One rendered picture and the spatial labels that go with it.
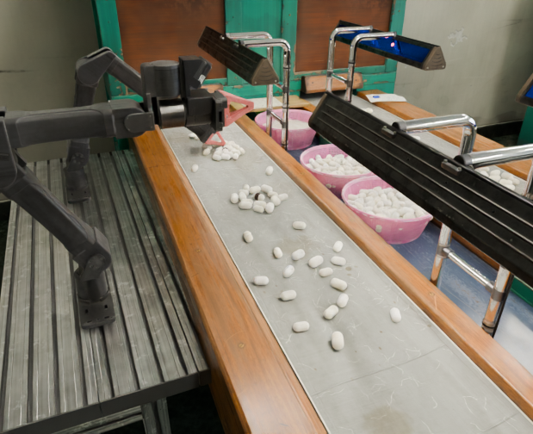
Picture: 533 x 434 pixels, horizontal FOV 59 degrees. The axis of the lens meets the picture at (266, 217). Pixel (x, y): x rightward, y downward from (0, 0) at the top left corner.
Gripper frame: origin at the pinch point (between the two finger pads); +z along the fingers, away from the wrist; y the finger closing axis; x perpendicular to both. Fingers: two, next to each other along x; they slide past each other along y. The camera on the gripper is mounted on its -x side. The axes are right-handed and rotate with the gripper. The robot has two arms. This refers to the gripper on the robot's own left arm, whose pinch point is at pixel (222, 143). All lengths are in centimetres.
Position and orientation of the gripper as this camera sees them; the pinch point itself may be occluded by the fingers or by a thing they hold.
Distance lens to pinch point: 170.4
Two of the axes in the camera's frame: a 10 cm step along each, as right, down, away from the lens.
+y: -3.7, -4.7, 8.1
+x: -6.1, 7.7, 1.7
